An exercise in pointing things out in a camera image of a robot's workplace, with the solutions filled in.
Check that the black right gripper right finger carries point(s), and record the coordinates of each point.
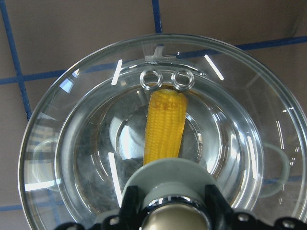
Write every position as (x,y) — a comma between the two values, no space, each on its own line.
(222,216)

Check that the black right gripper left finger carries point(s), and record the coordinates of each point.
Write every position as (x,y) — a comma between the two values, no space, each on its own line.
(128,216)

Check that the yellow corn cob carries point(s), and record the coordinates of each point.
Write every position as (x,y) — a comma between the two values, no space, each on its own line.
(165,125)

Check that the white cooking pot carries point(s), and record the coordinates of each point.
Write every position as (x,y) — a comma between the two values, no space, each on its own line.
(99,126)

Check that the brown paper table cover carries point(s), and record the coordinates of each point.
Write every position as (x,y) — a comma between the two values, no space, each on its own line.
(39,39)

